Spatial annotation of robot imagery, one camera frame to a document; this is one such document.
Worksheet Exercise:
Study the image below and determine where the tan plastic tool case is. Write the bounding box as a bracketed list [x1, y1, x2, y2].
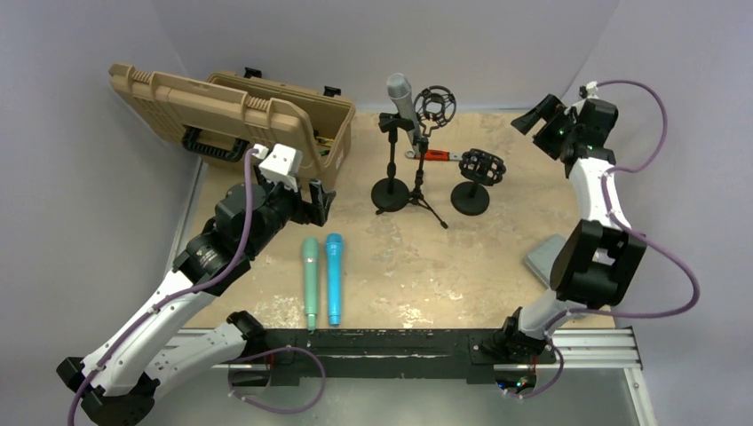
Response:
[108, 63, 355, 189]

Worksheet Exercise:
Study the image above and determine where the black round-base shock-mount stand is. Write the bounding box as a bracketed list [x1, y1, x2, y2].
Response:
[450, 148, 507, 217]

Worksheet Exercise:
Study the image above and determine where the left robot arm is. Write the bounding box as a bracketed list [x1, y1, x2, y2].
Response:
[56, 180, 336, 425]

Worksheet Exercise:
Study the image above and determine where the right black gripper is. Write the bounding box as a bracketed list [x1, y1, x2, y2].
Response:
[511, 95, 578, 160]

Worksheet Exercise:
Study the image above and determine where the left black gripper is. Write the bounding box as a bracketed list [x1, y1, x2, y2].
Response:
[244, 161, 333, 257]

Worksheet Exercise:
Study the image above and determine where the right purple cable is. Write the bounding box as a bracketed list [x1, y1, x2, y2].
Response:
[505, 79, 702, 401]

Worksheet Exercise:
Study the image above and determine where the black tripod shock-mount stand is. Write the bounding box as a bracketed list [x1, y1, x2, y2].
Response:
[404, 85, 456, 217]

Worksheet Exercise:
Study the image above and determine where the black round-base clip stand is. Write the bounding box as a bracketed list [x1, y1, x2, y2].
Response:
[370, 113, 415, 215]

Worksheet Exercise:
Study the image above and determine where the blue microphone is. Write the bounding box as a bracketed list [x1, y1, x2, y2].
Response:
[325, 233, 344, 327]

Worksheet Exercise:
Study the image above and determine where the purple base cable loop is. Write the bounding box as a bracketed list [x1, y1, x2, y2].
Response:
[226, 345, 328, 416]

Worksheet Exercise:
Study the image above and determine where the green microphone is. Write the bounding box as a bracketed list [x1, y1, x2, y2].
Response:
[302, 237, 320, 331]

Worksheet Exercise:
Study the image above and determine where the red-handled adjustable wrench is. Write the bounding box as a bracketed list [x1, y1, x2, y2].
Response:
[405, 149, 462, 162]

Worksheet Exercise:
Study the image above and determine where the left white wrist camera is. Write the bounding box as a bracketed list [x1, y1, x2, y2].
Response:
[252, 144, 303, 193]

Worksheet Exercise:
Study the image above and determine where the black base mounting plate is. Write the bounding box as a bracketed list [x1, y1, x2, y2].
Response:
[226, 328, 558, 386]

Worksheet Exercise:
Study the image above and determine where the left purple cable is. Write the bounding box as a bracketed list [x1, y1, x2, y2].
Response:
[66, 149, 263, 426]

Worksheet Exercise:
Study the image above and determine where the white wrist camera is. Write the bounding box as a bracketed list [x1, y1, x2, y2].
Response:
[578, 81, 599, 100]
[252, 144, 303, 193]

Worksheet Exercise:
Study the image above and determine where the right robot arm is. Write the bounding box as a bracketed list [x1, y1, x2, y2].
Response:
[492, 94, 646, 361]

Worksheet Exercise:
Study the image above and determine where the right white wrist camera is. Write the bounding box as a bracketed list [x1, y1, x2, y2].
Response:
[578, 81, 599, 100]

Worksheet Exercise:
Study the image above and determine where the grey plastic case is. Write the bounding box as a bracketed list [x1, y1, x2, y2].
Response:
[522, 234, 586, 326]

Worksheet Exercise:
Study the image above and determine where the grey microphone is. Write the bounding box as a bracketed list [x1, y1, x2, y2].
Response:
[386, 72, 422, 159]

